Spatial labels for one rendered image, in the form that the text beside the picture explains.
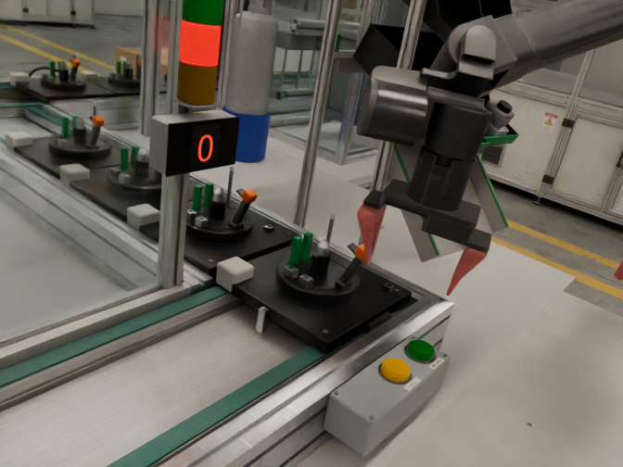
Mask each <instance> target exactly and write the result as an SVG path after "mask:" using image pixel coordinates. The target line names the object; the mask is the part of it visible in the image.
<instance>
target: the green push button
mask: <svg viewBox="0 0 623 467"><path fill-rule="evenodd" d="M407 352H408V354H409V355H410V356H411V357H413V358H414V359H416V360H420V361H429V360H432V359H433V358H434V354H435V349H434V348H433V347H432V346H431V345H430V344H429V343H427V342H426V341H423V340H413V341H410V342H409V344H408V346H407Z"/></svg>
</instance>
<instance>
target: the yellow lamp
mask: <svg viewBox="0 0 623 467"><path fill-rule="evenodd" d="M217 70H218V66H213V67H205V66H197V65H192V64H187V63H184V62H182V61H180V60H179V68H178V83H177V99H178V100H180V101H182V102H185V103H187V104H193V105H204V106H205V105H212V104H213V103H214V102H215V91H216V81H217Z"/></svg>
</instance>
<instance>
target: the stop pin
mask: <svg viewBox="0 0 623 467"><path fill-rule="evenodd" d="M269 313H270V310H269V309H267V308H265V307H261V308H259V312H258V319H257V325H256V330H257V331H258V332H260V333H261V334H262V333H264V332H266V331H267V325H268V320H269Z"/></svg>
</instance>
